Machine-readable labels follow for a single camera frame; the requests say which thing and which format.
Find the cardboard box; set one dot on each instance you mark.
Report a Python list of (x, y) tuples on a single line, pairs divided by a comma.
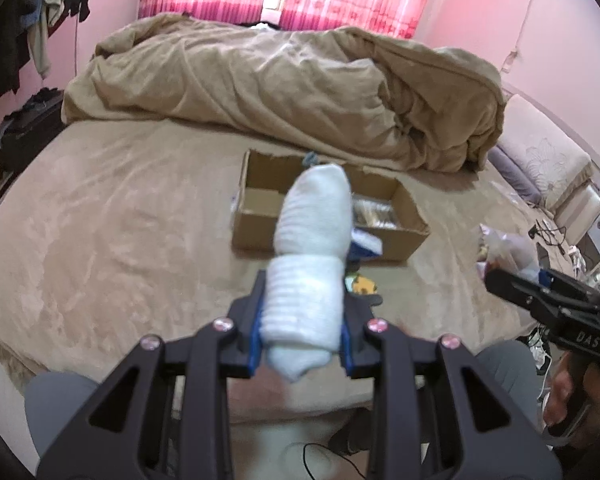
[(260, 210)]

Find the blue grey cloth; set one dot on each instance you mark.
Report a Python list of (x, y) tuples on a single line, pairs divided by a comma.
[(311, 160)]

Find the crumpled plastic bag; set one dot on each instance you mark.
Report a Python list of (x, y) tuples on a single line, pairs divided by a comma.
[(507, 250)]

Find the pillows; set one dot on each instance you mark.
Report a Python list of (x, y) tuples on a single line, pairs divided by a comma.
[(545, 150)]

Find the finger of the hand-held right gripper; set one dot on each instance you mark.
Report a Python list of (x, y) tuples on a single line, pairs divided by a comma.
[(546, 276), (510, 287)]

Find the clear plastic packet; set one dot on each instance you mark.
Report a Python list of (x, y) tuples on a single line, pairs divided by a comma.
[(372, 212)]

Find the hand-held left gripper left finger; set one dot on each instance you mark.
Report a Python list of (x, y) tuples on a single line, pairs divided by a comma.
[(256, 325)]

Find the hanging clothes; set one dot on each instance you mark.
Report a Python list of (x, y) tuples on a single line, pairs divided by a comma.
[(25, 20)]

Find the person's right hand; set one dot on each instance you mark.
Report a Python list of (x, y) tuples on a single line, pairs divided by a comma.
[(560, 390)]

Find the white sock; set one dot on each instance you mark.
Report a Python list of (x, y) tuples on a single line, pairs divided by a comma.
[(310, 270)]

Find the white nightstand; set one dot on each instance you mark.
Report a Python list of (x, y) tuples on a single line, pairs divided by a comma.
[(577, 215)]

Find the black suitcase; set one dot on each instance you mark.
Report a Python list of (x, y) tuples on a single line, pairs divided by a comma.
[(25, 130)]

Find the purple pillow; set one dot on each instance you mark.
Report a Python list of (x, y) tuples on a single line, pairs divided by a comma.
[(515, 175)]

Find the beige blanket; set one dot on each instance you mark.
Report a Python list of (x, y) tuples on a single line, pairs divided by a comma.
[(280, 80)]

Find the person's leg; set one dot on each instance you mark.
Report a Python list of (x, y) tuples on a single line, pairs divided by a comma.
[(60, 410), (507, 380)]

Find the person's right leg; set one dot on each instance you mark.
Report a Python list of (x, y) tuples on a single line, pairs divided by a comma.
[(507, 380)]

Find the bed with beige sheet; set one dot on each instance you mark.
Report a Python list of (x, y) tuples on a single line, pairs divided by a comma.
[(120, 240)]

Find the yellow and black small item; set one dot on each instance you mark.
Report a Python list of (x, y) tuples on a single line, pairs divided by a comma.
[(362, 285)]

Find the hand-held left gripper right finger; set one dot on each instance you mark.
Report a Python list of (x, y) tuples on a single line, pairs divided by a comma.
[(348, 345)]

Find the person's left leg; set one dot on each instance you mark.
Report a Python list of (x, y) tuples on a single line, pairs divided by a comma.
[(60, 410)]

